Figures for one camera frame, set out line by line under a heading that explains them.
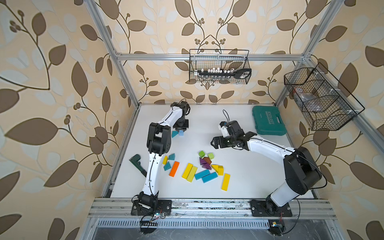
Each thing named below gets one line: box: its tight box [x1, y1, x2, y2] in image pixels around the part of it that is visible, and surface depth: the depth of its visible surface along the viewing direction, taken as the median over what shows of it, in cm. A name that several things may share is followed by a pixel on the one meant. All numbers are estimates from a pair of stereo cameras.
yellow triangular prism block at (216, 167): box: [211, 164, 219, 173], surface depth 87 cm
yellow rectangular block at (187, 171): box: [182, 163, 193, 180], surface depth 88 cm
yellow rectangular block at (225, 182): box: [221, 173, 231, 192], surface depth 86 cm
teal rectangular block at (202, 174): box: [194, 169, 211, 180], surface depth 87 cm
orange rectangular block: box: [169, 161, 180, 178], surface depth 90 cm
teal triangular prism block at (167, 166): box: [163, 161, 172, 171], surface depth 90 cm
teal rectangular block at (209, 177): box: [201, 172, 218, 184], surface depth 86 cm
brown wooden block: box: [203, 156, 212, 165], surface depth 92 cm
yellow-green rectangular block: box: [186, 165, 198, 183], surface depth 86 cm
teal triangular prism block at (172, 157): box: [168, 153, 176, 161], surface depth 94 cm
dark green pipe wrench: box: [129, 154, 147, 178], surface depth 91 cm
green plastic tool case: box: [252, 106, 287, 136], surface depth 107 cm
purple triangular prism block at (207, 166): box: [202, 163, 212, 170], surface depth 89 cm
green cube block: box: [198, 150, 206, 159], surface depth 95 cm
